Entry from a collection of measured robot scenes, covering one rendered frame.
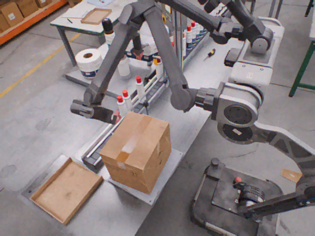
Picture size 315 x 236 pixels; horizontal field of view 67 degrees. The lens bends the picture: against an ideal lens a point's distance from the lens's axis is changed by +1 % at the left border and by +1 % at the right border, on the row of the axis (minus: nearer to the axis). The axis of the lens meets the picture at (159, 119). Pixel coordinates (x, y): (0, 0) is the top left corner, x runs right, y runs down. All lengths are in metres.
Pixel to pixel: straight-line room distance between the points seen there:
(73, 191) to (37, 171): 0.29
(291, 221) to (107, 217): 1.52
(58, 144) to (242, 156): 1.68
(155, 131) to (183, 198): 1.13
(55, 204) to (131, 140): 0.57
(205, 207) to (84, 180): 0.95
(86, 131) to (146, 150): 0.67
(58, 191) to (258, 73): 1.19
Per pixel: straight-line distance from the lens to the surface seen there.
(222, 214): 1.95
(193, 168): 2.37
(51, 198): 1.51
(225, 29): 1.26
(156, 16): 0.95
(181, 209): 2.20
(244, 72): 0.88
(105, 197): 1.40
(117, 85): 1.90
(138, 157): 1.13
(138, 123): 1.25
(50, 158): 1.67
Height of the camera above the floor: 2.05
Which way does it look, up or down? 48 degrees down
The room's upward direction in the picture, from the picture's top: 7 degrees counter-clockwise
